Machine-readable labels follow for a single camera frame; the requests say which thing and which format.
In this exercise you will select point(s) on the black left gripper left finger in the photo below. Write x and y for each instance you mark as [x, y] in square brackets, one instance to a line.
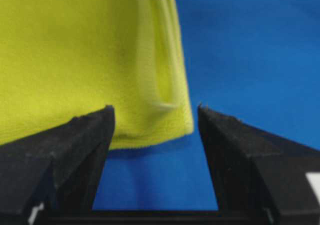
[59, 168]

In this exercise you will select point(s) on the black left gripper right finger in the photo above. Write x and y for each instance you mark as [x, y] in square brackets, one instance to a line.
[259, 173]

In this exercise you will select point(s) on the yellow-green microfiber towel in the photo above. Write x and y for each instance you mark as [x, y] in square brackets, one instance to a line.
[61, 59]

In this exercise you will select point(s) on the blue table cloth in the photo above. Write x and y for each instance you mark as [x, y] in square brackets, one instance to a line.
[256, 60]

